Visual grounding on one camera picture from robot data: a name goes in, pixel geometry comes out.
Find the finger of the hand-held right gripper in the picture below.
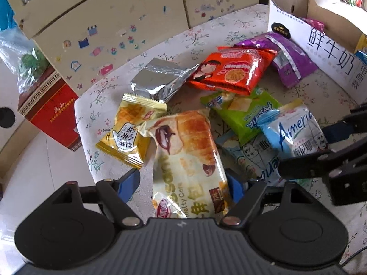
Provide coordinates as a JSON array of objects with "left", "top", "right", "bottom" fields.
[
  {"left": 279, "top": 142, "right": 367, "bottom": 182},
  {"left": 323, "top": 103, "right": 367, "bottom": 146}
]

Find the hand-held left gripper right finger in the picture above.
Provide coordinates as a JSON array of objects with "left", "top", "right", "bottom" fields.
[{"left": 220, "top": 170, "right": 304, "bottom": 227}]

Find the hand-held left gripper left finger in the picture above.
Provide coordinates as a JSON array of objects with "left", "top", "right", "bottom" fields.
[{"left": 61, "top": 168, "right": 143, "bottom": 227}]

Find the light blue snack packet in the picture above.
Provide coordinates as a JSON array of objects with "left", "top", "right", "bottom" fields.
[
  {"left": 215, "top": 130, "right": 287, "bottom": 184},
  {"left": 256, "top": 100, "right": 329, "bottom": 161}
]

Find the cream croissant packet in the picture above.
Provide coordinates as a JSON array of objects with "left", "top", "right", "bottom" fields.
[{"left": 147, "top": 108, "right": 232, "bottom": 220}]

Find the white cardboard box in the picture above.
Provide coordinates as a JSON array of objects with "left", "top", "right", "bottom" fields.
[{"left": 267, "top": 0, "right": 367, "bottom": 105}]

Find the purple snack packet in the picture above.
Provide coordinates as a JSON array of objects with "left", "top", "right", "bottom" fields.
[{"left": 234, "top": 32, "right": 319, "bottom": 89}]

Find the orange noodle snack packet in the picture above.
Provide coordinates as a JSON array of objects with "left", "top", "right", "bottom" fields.
[{"left": 186, "top": 46, "right": 278, "bottom": 96}]

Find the green snack packet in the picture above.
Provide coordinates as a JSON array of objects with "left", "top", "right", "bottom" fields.
[{"left": 200, "top": 87, "right": 283, "bottom": 146}]

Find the red cardboard box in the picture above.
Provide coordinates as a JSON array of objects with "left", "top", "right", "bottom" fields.
[{"left": 17, "top": 64, "right": 82, "bottom": 152}]

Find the silver foil packet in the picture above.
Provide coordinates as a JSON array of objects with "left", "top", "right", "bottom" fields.
[{"left": 130, "top": 58, "right": 198, "bottom": 103}]

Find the clear plastic bag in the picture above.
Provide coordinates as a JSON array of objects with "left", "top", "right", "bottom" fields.
[{"left": 0, "top": 27, "right": 50, "bottom": 95}]

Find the beige stickered cabinet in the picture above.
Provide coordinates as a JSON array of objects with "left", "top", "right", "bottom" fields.
[{"left": 0, "top": 0, "right": 260, "bottom": 98}]

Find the blue plastic bag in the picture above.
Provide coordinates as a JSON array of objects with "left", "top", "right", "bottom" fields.
[{"left": 0, "top": 0, "right": 18, "bottom": 32}]

